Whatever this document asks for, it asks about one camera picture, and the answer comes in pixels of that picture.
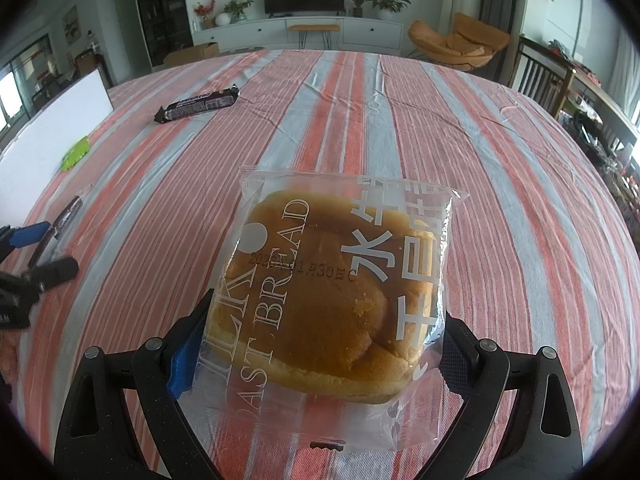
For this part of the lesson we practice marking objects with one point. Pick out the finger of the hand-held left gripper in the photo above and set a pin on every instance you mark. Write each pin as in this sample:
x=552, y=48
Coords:
x=30, y=235
x=55, y=270

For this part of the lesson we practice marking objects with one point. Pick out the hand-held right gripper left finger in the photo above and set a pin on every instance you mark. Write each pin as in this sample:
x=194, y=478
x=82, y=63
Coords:
x=181, y=367

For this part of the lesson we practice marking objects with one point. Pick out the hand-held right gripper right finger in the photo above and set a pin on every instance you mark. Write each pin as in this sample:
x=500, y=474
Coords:
x=457, y=367

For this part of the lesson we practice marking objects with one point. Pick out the dark cookie packet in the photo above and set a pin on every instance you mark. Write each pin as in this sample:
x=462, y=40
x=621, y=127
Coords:
x=67, y=220

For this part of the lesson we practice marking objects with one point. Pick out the clear bread packet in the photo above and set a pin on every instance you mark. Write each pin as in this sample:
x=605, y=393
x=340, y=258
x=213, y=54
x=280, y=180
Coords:
x=320, y=310

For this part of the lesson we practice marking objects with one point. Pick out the person's left forearm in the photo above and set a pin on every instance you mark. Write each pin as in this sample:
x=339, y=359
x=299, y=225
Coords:
x=7, y=355

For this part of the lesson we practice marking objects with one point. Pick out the green snack packet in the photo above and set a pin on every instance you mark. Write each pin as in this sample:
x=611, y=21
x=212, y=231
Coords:
x=76, y=154

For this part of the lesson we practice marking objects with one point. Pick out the white board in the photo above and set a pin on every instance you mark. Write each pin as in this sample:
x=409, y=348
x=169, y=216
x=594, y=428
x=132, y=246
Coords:
x=55, y=130

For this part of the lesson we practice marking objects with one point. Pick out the dark chocolate bar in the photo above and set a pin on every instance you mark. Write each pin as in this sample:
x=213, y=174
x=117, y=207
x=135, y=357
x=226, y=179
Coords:
x=200, y=104

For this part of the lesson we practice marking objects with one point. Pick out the cardboard box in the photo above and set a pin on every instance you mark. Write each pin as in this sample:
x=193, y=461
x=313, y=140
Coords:
x=192, y=52

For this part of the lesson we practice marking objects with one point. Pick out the dark glass cabinet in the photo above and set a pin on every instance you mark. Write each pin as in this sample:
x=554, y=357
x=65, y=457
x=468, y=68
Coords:
x=160, y=15

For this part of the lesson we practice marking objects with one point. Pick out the striped tablecloth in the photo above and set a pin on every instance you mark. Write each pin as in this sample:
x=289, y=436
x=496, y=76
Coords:
x=350, y=125

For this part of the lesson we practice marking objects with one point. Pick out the red flower plant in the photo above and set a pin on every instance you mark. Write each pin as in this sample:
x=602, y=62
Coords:
x=205, y=10

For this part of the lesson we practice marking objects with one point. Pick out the wooden slatted chair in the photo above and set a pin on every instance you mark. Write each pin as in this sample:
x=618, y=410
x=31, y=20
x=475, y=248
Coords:
x=542, y=77

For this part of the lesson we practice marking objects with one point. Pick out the green plant in white vase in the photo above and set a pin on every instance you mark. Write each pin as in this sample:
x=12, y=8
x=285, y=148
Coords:
x=235, y=7

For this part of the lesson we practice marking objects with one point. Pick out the cluttered wooden side table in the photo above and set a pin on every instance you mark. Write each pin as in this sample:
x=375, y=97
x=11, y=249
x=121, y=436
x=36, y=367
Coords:
x=600, y=95

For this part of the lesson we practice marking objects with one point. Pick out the orange lounge chair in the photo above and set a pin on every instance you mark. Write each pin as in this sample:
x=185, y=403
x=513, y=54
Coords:
x=450, y=42

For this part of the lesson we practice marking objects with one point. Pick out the white low cabinet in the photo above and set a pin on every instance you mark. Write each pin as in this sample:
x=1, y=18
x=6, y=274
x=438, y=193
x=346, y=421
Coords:
x=370, y=32

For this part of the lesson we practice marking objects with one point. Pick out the wooden stool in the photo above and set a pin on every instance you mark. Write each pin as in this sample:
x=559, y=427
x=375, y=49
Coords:
x=314, y=27

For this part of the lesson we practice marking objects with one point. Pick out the large plant in white pot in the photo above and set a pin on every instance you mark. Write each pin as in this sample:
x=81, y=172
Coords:
x=386, y=2

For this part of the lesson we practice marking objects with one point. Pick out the small plant in dark pot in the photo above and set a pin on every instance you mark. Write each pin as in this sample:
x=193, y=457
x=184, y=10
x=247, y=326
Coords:
x=357, y=5

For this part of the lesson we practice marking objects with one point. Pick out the framed wall picture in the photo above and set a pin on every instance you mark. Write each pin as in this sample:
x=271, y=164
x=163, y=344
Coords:
x=71, y=24

